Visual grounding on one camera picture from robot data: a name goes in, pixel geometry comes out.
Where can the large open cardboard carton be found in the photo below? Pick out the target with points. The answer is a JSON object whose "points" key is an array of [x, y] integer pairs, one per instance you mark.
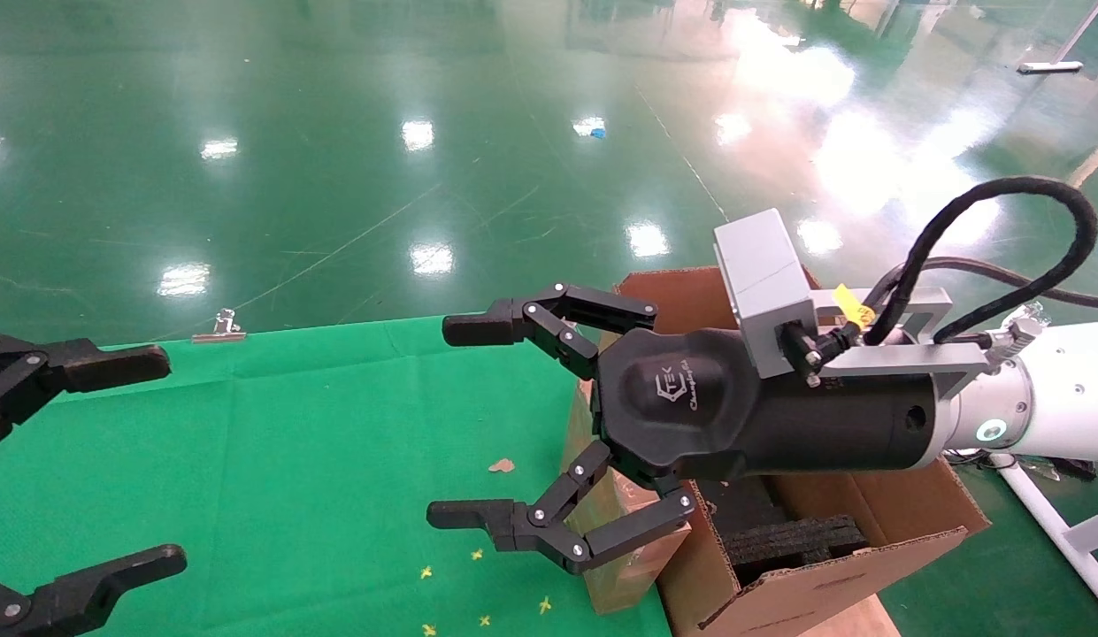
{"points": [[911, 504]]}

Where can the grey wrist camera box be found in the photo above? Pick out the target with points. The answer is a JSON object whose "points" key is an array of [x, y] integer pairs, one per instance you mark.
{"points": [[761, 283]]}

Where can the black ridged foam stack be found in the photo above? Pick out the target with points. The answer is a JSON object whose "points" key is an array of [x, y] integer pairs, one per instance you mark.
{"points": [[796, 541]]}

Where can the light wooden board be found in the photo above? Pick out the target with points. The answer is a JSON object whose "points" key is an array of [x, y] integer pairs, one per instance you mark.
{"points": [[858, 619]]}

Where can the small long cardboard box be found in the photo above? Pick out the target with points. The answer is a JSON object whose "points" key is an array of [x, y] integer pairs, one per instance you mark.
{"points": [[619, 584]]}

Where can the small brown cardboard scrap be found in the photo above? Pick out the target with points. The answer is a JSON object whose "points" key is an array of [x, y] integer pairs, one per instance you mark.
{"points": [[502, 465]]}

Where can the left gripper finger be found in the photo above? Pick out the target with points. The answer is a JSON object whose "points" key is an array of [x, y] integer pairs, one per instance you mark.
{"points": [[106, 367], [97, 584]]}

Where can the grey metal camera bracket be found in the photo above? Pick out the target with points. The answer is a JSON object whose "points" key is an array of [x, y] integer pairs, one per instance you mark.
{"points": [[911, 356]]}

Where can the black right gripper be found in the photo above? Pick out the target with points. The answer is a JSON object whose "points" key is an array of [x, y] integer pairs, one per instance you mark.
{"points": [[779, 425]]}

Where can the green table cloth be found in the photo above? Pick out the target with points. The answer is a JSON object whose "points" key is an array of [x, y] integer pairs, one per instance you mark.
{"points": [[292, 460]]}

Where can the silver metal binder clip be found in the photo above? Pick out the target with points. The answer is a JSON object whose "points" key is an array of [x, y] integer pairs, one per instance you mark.
{"points": [[219, 330]]}

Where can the white pipe frame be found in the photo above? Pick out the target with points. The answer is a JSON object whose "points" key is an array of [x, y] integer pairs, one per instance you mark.
{"points": [[1044, 513]]}

